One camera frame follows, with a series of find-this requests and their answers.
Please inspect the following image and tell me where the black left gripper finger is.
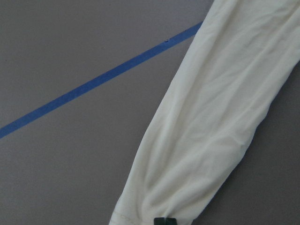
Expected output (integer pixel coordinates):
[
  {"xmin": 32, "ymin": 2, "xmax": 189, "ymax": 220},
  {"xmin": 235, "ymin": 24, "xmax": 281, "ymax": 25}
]
[{"xmin": 153, "ymin": 217, "xmax": 176, "ymax": 225}]

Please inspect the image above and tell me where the cream long-sleeve graphic shirt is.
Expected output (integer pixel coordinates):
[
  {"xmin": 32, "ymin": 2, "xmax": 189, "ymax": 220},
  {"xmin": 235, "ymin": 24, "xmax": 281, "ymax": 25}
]
[{"xmin": 110, "ymin": 0, "xmax": 300, "ymax": 225}]

